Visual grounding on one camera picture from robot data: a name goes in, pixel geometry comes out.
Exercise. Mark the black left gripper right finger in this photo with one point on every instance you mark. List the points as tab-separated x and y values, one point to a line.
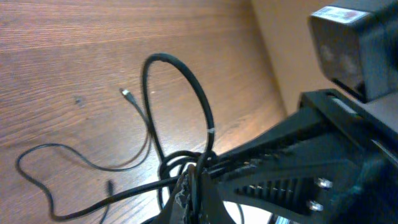
212	209

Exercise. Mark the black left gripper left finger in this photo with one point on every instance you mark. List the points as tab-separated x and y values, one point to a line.
177	208

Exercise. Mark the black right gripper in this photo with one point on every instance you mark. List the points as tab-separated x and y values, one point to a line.
330	162

